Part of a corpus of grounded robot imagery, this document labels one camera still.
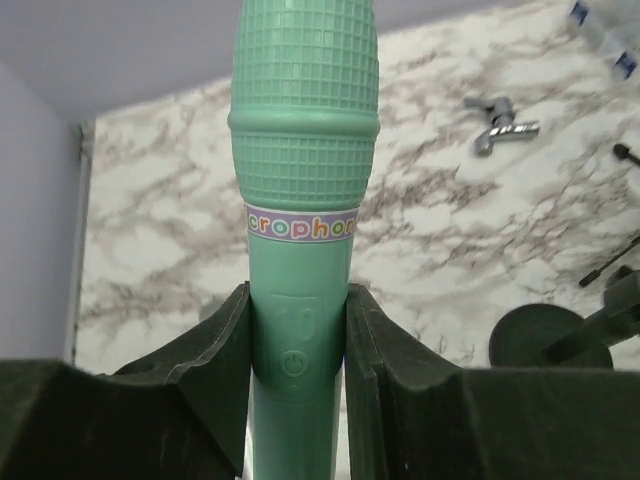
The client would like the teal microphone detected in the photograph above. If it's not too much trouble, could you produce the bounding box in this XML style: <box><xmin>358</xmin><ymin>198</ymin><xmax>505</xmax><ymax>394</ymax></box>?
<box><xmin>228</xmin><ymin>1</ymin><xmax>380</xmax><ymax>479</ymax></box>

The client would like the black tripod shock-mount stand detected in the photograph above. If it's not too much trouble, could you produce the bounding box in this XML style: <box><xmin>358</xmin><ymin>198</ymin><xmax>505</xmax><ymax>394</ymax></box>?
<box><xmin>578</xmin><ymin>143</ymin><xmax>640</xmax><ymax>289</ymax></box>

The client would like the clear plastic screw box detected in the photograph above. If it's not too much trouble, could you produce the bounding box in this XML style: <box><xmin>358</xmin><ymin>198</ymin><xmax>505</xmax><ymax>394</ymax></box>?
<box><xmin>567</xmin><ymin>0</ymin><xmax>639</xmax><ymax>82</ymax></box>

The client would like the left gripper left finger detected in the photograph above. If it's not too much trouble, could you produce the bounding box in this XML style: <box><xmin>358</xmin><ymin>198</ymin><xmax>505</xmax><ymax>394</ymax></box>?
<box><xmin>1</xmin><ymin>284</ymin><xmax>250</xmax><ymax>479</ymax></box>

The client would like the chrome faucet tap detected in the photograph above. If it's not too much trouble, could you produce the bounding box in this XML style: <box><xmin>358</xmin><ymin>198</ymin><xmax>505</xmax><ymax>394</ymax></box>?
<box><xmin>464</xmin><ymin>97</ymin><xmax>541</xmax><ymax>157</ymax></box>

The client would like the black round-base mic stand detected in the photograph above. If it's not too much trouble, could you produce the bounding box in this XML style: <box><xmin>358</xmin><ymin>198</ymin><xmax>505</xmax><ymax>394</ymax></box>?
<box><xmin>488</xmin><ymin>267</ymin><xmax>640</xmax><ymax>371</ymax></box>

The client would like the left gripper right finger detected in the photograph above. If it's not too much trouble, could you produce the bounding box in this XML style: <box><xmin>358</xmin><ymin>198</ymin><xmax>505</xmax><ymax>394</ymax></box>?
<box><xmin>345</xmin><ymin>284</ymin><xmax>639</xmax><ymax>479</ymax></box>

